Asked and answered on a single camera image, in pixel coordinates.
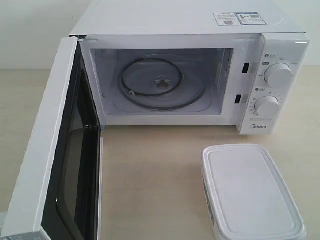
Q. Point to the blue bordered warning sticker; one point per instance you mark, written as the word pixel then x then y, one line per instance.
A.
pixel 239 19

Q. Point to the lower white timer knob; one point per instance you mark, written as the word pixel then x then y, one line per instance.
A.
pixel 267 106

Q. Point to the white lidded plastic container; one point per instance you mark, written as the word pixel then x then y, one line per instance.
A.
pixel 246 195

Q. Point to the white Midea microwave body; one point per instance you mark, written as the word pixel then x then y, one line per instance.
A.
pixel 231 60

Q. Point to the glass turntable plate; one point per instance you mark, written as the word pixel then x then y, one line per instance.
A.
pixel 161 82

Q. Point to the white microwave door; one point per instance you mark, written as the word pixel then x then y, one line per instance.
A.
pixel 57 195

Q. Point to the upper white power knob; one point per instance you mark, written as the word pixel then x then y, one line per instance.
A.
pixel 278 75

